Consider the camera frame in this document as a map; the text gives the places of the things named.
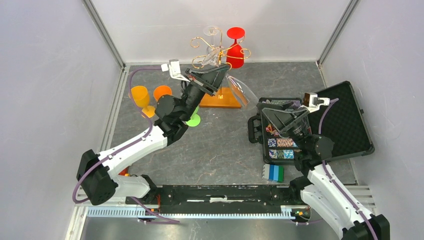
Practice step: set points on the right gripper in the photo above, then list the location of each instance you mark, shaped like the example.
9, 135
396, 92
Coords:
283, 119

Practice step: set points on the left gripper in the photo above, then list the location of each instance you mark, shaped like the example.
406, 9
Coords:
210, 80

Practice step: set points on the clear flute glass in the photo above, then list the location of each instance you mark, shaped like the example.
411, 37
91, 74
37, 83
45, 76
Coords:
235, 95

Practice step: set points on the green wine glass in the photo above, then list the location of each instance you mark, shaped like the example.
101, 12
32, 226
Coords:
195, 119

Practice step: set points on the orange wine glass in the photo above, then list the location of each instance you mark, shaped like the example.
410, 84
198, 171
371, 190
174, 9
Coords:
161, 91

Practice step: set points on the yellow wine glass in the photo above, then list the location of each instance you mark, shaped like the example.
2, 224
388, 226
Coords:
141, 97

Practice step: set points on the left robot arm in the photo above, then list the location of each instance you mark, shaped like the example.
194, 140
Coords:
98, 174

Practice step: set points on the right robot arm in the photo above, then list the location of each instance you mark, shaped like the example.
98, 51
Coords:
319, 187

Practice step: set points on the red wine glass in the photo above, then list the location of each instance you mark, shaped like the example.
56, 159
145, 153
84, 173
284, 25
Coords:
235, 54

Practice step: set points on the clear glass back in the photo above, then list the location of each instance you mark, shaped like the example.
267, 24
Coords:
213, 37

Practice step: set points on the black poker chip case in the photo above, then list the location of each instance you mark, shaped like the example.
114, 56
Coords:
342, 122

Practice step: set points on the blue green brick stack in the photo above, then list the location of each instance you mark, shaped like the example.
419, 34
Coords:
273, 173

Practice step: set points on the toy brick car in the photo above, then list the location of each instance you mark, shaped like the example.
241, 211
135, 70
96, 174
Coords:
125, 172

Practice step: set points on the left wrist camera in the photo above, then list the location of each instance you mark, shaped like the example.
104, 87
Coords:
174, 69

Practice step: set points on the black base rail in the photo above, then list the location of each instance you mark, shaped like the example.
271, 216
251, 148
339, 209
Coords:
225, 199

